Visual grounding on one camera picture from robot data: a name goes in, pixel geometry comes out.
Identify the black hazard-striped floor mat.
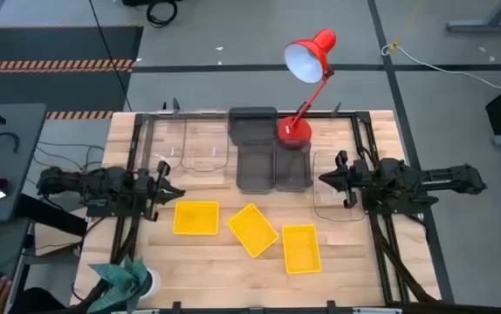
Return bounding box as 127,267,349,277
0,24,145,120

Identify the clear plastic bin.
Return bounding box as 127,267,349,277
144,116,187,172
180,115,230,172
312,149,367,222

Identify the white floor cable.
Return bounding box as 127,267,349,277
380,43,501,91

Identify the green snake plant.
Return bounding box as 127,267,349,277
87,256,149,314

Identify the smoke grey plastic bin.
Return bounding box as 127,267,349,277
236,142,277,195
273,141,314,194
227,106,279,147

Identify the thin black floor cable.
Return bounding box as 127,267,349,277
87,0,133,113

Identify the white plant pot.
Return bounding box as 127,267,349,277
139,266,162,301

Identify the black aluminium table frame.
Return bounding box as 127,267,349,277
71,111,442,314

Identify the black cable bundle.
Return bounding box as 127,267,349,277
370,213,435,304

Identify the coiled black cable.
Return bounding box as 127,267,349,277
145,0,180,29

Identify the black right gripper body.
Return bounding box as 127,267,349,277
340,159,367,209

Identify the yellow plastic basket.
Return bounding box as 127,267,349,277
226,202,280,259
172,200,221,236
281,223,323,276

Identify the black cable bunch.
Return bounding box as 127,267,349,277
34,140,106,172

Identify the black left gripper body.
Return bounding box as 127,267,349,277
134,168,165,222

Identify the black desk support beam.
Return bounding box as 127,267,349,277
17,194,88,236

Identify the grey side desk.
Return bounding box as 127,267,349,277
0,103,49,223

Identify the yellow floor cable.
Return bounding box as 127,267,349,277
388,0,426,53

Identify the red desk lamp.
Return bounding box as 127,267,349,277
277,28,338,151

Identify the grey table leg base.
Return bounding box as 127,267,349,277
445,0,501,32

